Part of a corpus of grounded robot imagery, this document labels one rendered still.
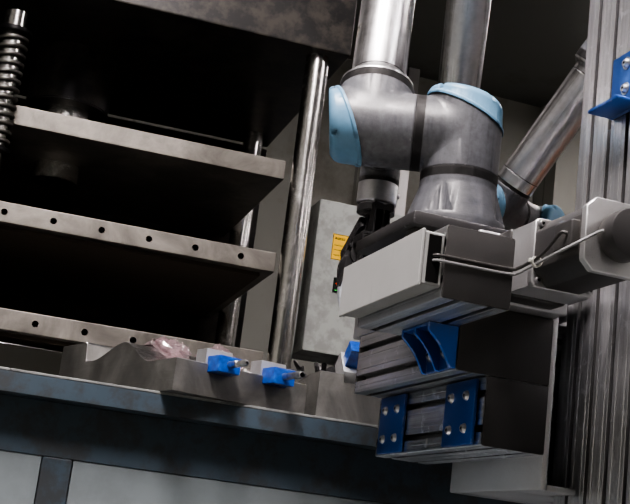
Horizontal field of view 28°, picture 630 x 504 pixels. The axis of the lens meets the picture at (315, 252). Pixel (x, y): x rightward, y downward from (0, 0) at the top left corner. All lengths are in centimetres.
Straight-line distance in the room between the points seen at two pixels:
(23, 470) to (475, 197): 86
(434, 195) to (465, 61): 42
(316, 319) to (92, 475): 118
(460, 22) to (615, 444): 85
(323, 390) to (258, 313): 407
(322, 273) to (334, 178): 340
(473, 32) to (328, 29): 108
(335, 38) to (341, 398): 123
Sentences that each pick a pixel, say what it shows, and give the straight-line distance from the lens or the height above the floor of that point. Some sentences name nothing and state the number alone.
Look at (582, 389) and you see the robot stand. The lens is 171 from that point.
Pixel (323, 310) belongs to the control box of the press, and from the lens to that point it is 319.
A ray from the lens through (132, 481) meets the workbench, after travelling 214.
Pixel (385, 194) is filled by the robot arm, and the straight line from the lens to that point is 231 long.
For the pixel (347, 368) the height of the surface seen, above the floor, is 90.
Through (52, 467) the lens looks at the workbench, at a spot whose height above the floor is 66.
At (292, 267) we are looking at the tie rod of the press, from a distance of 305.
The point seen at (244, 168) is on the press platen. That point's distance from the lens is 318.
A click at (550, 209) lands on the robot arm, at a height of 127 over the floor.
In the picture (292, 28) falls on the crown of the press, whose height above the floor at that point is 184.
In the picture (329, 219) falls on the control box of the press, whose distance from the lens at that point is 324.
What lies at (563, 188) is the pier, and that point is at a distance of 690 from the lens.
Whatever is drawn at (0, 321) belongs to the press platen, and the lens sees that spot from 298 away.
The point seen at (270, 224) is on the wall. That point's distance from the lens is 641.
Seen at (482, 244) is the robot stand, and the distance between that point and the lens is 150.
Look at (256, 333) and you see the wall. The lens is 629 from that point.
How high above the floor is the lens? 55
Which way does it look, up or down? 14 degrees up
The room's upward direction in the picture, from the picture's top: 7 degrees clockwise
